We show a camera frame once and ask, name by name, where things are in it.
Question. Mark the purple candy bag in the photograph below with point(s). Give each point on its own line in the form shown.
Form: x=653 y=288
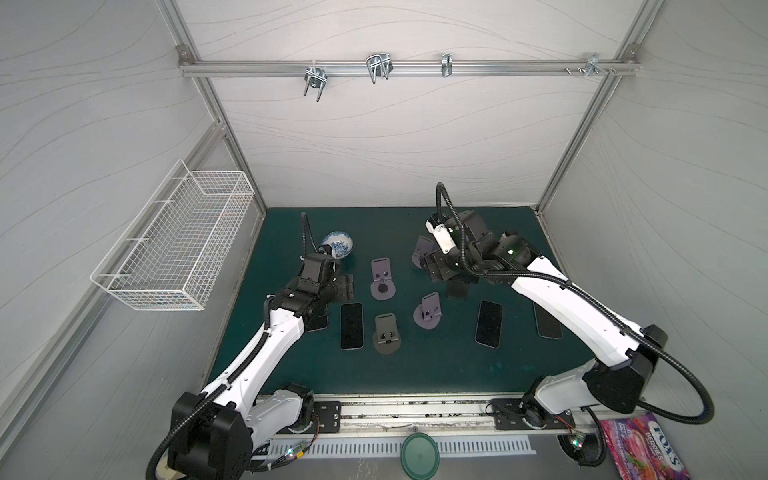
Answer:
x=641 y=450

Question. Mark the blue white ceramic bowl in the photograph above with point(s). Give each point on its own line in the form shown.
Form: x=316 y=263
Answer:
x=340 y=242

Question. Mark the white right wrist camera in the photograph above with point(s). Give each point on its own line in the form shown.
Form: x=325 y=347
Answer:
x=446 y=233

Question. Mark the metal bracket right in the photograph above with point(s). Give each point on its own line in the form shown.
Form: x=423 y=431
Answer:
x=591 y=67

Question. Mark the grey phone stand right front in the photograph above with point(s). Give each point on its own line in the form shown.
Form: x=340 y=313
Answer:
x=428 y=313

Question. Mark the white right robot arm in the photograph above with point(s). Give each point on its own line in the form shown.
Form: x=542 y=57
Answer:
x=624 y=354

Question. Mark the grey phone stand middle back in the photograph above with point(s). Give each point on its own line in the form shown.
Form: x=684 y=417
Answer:
x=382 y=287

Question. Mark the grey phone stand left front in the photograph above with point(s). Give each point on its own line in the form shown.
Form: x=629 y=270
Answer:
x=386 y=338

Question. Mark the metal clamp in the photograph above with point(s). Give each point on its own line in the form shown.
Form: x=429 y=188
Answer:
x=315 y=78
x=379 y=65

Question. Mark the metal clamp middle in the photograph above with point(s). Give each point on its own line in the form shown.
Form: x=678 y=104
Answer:
x=379 y=65

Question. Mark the grey phone stand right back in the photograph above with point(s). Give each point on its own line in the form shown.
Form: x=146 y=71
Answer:
x=424 y=246

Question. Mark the green round lid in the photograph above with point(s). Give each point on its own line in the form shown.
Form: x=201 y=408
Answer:
x=419 y=457

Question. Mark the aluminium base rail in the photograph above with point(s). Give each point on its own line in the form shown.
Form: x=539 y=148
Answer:
x=462 y=425

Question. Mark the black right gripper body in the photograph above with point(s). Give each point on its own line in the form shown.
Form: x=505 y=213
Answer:
x=437 y=264

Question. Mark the grey phone stand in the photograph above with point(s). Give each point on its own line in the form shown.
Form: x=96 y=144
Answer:
x=428 y=313
x=424 y=246
x=386 y=338
x=382 y=287

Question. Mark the aluminium overhead rail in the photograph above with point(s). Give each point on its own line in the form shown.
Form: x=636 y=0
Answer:
x=401 y=68

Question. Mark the black round fan floor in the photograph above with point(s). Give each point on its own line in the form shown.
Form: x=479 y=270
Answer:
x=586 y=450

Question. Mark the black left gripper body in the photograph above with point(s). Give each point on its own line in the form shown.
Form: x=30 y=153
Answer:
x=342 y=288

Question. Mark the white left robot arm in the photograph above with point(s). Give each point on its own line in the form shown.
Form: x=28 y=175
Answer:
x=214 y=434

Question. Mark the metal clamp left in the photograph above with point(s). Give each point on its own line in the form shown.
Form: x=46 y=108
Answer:
x=315 y=78

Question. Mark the white wire basket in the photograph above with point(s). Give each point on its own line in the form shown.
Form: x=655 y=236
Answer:
x=170 y=255

